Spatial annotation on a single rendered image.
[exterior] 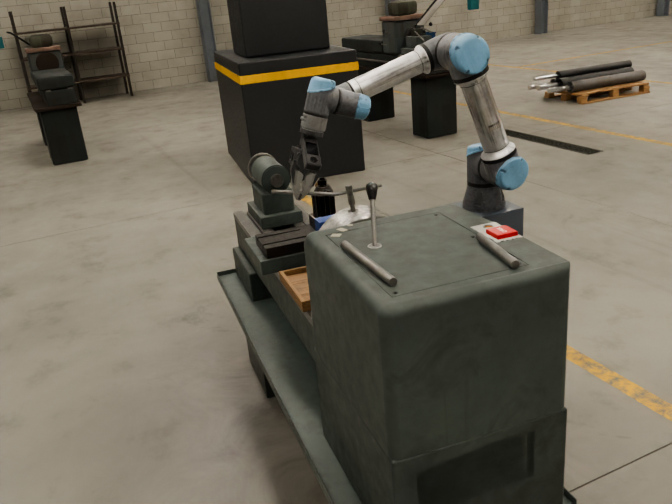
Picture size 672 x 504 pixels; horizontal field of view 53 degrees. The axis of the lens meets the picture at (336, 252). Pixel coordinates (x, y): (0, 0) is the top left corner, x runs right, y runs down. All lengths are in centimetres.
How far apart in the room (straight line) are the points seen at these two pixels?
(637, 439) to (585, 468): 31
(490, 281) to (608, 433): 179
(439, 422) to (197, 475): 167
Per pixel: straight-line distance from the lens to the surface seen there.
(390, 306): 145
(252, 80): 684
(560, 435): 187
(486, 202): 245
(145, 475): 319
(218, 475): 308
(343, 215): 210
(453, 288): 151
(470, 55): 215
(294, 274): 258
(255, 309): 315
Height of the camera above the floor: 190
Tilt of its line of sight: 22 degrees down
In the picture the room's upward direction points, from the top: 5 degrees counter-clockwise
